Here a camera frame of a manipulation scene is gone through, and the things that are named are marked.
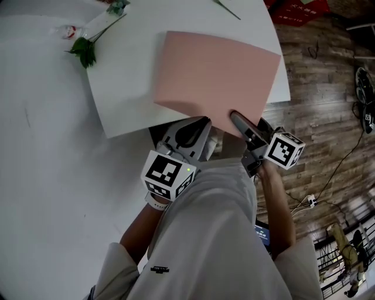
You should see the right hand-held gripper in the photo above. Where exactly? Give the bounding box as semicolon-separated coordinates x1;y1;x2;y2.
230;110;306;178

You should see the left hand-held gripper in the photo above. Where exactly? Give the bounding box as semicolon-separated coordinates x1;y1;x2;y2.
141;116;212;202

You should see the pink paper sheet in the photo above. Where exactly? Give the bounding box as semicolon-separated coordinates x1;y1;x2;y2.
153;30;282;139

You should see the person's left forearm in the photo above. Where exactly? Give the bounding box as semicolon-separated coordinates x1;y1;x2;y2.
119;203;165;261

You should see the person's right forearm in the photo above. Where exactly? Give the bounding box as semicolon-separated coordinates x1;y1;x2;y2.
257;163;296;258

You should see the white table top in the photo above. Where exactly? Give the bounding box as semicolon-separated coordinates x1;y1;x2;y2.
84;0;291;139

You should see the white wristwatch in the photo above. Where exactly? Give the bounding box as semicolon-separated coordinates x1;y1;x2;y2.
144;192;171;211

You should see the person's white shirt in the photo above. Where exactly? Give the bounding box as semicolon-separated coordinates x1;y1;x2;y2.
84;159;323;300

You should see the black device with screen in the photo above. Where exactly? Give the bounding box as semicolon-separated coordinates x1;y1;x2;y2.
254;224;272;253

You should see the black round floor fan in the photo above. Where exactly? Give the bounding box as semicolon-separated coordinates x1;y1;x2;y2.
354;66;375;135

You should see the red box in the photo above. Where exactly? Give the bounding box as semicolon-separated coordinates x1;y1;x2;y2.
263;0;330;27

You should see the artificial flower stem with leaves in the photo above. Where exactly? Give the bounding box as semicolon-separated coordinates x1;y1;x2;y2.
64;0;130;70

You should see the large white table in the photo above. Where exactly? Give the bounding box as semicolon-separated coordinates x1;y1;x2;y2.
0;0;153;300

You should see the black metal railing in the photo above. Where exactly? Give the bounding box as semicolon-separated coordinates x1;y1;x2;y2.
315;216;375;300

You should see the clear plastic bottle red label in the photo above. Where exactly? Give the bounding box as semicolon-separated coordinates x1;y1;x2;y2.
49;25;88;40

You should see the long black floor cable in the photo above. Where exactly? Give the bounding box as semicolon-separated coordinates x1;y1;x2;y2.
317;136;363;202

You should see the small black cable loop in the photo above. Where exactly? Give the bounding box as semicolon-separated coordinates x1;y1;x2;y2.
307;40;321;59

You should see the white frame table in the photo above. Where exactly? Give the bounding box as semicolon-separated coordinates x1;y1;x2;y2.
345;22;375;32

